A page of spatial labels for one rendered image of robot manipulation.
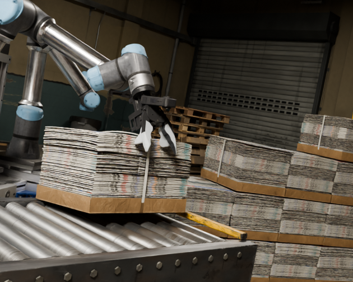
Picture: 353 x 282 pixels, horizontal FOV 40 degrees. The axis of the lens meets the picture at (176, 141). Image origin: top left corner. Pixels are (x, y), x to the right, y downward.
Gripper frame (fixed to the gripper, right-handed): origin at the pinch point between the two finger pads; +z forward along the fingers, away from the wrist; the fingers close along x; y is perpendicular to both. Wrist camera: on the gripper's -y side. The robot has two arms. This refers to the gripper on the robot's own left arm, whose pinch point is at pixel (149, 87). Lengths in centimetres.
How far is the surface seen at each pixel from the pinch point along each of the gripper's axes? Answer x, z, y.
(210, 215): 45, 31, 49
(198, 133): -594, 243, 115
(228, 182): 34, 41, 35
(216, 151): 13.9, 38.6, 24.6
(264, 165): 37, 56, 23
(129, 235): 125, -25, 30
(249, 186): 41, 49, 34
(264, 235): 42, 63, 57
